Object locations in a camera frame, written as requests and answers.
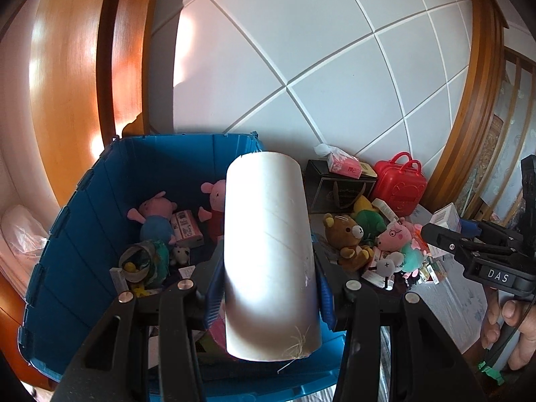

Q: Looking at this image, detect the pig plush blue outfit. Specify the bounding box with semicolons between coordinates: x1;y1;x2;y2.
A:
127;190;179;247

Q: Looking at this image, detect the green yellow plush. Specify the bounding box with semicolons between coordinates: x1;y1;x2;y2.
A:
351;197;389;246

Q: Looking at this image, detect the red white barcode carton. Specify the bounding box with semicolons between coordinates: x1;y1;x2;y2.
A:
171;210;205;248

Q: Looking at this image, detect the long white carton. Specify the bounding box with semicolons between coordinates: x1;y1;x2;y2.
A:
371;198;399;223

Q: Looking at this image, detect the pink tissue pack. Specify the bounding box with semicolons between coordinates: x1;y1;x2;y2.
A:
314;143;363;178

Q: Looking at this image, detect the white plush toy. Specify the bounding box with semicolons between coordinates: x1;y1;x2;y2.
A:
361;251;405;290

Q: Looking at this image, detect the person's right hand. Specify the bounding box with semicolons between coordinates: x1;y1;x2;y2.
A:
481;282;536;371

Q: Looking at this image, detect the small white black plush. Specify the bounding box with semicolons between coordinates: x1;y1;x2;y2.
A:
169;245;192;267

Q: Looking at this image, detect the teal pig plush with glasses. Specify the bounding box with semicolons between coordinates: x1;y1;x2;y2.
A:
376;218;430;275

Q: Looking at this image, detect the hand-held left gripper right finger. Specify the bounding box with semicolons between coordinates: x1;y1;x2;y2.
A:
312;255;490;402

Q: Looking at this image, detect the small white box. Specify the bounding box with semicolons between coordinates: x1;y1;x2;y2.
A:
431;203;462;233

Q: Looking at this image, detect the white padded headboard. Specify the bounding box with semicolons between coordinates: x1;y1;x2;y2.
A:
148;0;476;164

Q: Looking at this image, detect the white plastic bag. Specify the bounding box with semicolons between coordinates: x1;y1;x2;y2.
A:
0;205;49;299

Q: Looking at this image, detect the brown teddy bear plush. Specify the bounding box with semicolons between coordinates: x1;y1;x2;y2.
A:
322;213;376;271

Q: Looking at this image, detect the blue plastic storage bin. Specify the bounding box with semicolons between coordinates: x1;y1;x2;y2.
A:
19;133;348;402

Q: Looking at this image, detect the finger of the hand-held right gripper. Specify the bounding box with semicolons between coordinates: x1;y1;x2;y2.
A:
421;221;467;260
458;217;521;246

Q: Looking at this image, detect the pink pig plush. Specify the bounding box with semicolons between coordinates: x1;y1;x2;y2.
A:
198;179;227;244

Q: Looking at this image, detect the black gift bag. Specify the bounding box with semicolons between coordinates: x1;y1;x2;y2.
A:
304;159;378;215

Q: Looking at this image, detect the large white paper roll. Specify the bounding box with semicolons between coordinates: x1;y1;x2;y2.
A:
222;151;323;363

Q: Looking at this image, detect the wooden bed frame post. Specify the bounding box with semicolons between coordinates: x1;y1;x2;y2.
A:
419;0;511;219
0;0;165;218

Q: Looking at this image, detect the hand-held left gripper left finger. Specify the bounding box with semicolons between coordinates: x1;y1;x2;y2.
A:
54;255;225;402

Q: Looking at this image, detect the clear jar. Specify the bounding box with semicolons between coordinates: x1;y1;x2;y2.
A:
118;240;171;290

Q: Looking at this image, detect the red plastic suitcase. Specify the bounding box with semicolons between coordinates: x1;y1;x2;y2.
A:
373;151;428;219

